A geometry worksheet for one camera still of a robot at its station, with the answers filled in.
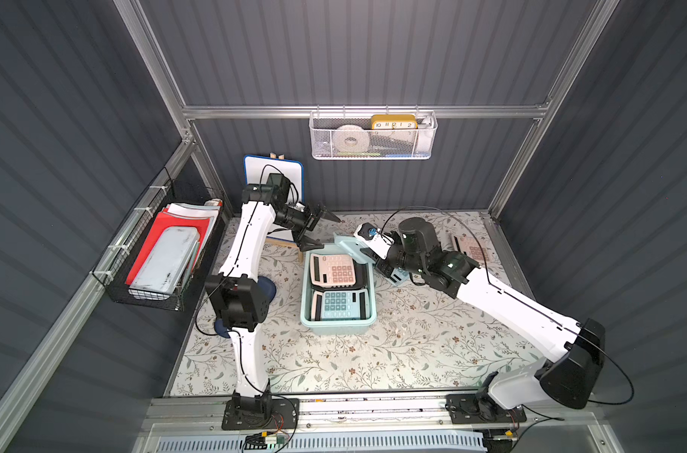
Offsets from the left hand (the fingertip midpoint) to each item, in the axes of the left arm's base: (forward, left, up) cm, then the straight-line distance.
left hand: (336, 234), depth 79 cm
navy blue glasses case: (-3, +24, -23) cm, 33 cm away
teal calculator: (-12, -3, -18) cm, 22 cm away
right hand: (-5, -10, +3) cm, 12 cm away
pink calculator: (-1, +2, -17) cm, 17 cm away
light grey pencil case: (-14, +41, +5) cm, 43 cm away
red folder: (+2, +48, +4) cm, 48 cm away
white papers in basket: (+6, +36, +4) cm, 37 cm away
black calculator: (-2, -7, -18) cm, 19 cm away
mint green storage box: (-7, 0, -19) cm, 20 cm away
